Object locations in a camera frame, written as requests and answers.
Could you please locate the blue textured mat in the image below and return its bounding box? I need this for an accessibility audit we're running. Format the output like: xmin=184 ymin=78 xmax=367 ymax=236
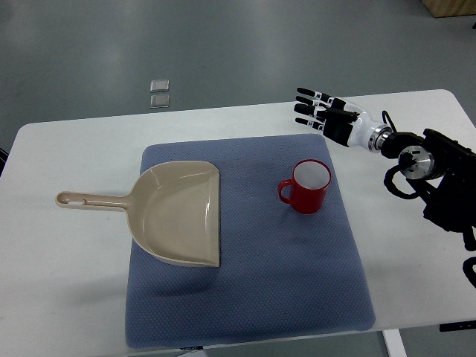
xmin=125 ymin=134 xmax=376 ymax=349

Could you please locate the black table control panel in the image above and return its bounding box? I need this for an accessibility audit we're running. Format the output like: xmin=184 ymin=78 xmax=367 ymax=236
xmin=439 ymin=321 xmax=475 ymax=332

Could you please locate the lower metal floor plate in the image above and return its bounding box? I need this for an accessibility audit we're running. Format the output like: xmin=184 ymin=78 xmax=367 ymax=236
xmin=149 ymin=94 xmax=170 ymax=109

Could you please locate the white table leg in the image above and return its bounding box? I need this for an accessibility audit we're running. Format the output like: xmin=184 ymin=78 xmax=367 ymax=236
xmin=382 ymin=329 xmax=407 ymax=357

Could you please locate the red cup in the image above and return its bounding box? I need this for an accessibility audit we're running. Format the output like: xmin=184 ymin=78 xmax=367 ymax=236
xmin=277 ymin=159 xmax=332 ymax=214

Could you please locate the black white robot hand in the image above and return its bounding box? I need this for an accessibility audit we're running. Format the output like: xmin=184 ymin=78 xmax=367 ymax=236
xmin=294 ymin=88 xmax=389 ymax=152

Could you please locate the metal floor plate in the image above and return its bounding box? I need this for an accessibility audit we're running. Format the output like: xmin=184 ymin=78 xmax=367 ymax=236
xmin=149 ymin=94 xmax=170 ymax=109
xmin=149 ymin=79 xmax=170 ymax=93

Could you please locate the beige plastic dustpan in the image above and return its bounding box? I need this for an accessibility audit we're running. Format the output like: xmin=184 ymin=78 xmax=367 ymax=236
xmin=55 ymin=161 xmax=220 ymax=268

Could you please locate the upper metal floor plate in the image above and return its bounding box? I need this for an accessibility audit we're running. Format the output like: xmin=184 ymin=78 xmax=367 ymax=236
xmin=149 ymin=79 xmax=170 ymax=93

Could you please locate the wooden box corner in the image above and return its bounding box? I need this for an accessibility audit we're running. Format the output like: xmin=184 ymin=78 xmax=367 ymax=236
xmin=421 ymin=0 xmax=476 ymax=18

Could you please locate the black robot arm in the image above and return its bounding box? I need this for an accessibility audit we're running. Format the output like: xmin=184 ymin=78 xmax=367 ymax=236
xmin=376 ymin=111 xmax=475 ymax=251

